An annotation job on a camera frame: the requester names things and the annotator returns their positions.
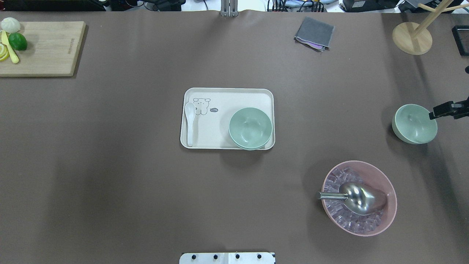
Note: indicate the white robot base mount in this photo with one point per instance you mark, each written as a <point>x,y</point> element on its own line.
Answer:
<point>228,258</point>

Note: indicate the white ceramic spoon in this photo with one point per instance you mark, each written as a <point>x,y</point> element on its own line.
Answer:
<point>190,113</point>

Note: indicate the pink bowl with ice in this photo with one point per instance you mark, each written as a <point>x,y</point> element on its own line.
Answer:
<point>369,175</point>

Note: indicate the wooden mug tree stand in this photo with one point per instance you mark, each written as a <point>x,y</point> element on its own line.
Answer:
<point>414,38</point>

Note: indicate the green lime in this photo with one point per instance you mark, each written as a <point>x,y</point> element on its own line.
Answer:
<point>18,41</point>

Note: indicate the white garlic bulb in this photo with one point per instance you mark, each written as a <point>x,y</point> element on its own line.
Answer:
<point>10,25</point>

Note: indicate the cream serving tray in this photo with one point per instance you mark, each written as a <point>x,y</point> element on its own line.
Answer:
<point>215,107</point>

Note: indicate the bamboo cutting board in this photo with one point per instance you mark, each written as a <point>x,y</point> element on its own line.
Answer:
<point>53,50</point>

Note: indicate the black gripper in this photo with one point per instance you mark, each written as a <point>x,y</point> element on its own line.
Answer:
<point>447,110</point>

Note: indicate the metal scoop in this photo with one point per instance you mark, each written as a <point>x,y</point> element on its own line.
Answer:
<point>358,198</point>

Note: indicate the black framed wooden tray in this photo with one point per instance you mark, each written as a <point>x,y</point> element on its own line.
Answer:
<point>461,37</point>

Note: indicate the aluminium frame post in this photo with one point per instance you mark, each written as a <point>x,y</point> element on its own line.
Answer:
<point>229,8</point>

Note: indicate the lemon slice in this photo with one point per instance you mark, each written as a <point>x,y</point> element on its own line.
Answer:
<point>4,52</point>

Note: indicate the yellow plastic knife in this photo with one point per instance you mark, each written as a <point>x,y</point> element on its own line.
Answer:
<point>13,56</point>

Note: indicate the grey folded cloth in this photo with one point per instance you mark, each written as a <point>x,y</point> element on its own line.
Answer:
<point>315,34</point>

